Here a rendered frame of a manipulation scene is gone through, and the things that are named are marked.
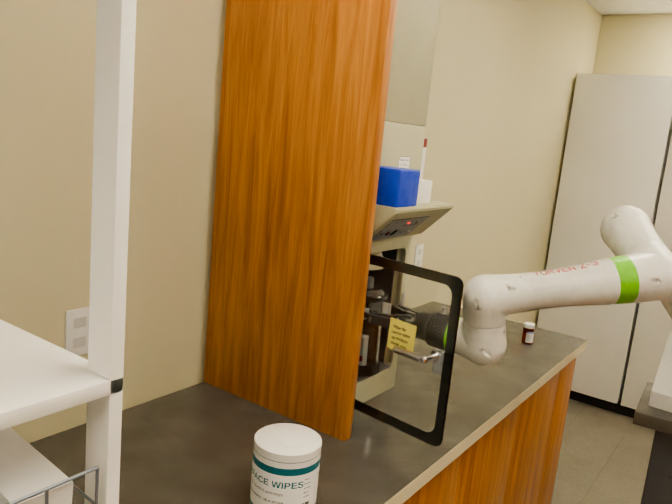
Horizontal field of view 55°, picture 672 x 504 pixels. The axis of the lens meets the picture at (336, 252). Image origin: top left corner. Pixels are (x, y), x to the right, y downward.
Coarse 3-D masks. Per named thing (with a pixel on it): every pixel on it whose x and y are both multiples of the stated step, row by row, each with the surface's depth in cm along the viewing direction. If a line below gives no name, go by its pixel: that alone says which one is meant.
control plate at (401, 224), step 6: (426, 216) 168; (396, 222) 157; (402, 222) 160; (414, 222) 167; (420, 222) 170; (384, 228) 156; (390, 228) 159; (396, 228) 162; (402, 228) 166; (408, 228) 169; (414, 228) 172; (378, 234) 158; (384, 234) 161; (396, 234) 168; (402, 234) 171
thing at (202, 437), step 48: (480, 384) 201; (528, 384) 205; (144, 432) 150; (192, 432) 153; (240, 432) 155; (384, 432) 162; (480, 432) 172; (144, 480) 131; (192, 480) 132; (240, 480) 134; (336, 480) 138; (384, 480) 140
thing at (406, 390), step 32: (384, 288) 153; (416, 288) 146; (448, 288) 141; (384, 320) 154; (416, 320) 147; (448, 320) 141; (384, 352) 154; (416, 352) 148; (448, 352) 142; (384, 384) 155; (416, 384) 148; (448, 384) 142; (384, 416) 156; (416, 416) 149
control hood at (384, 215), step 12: (420, 204) 165; (432, 204) 168; (444, 204) 171; (384, 216) 152; (396, 216) 153; (408, 216) 159; (420, 216) 165; (432, 216) 172; (420, 228) 177; (372, 240) 160
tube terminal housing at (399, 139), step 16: (384, 128) 161; (400, 128) 167; (416, 128) 174; (384, 144) 162; (400, 144) 169; (416, 144) 176; (384, 160) 164; (416, 160) 178; (384, 240) 171; (400, 240) 179; (400, 256) 186
